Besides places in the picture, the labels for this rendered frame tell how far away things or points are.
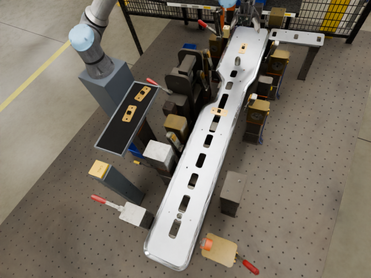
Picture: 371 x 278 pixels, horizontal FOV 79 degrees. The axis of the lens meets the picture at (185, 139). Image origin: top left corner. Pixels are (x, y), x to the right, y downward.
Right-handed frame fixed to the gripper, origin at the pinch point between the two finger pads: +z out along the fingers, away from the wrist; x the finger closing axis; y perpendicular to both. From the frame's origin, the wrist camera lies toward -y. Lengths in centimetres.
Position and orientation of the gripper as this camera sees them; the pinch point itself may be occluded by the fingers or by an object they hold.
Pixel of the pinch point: (244, 30)
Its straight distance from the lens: 137.0
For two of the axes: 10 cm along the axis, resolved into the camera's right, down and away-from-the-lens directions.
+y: -3.6, 8.5, -3.8
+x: 9.2, 2.6, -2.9
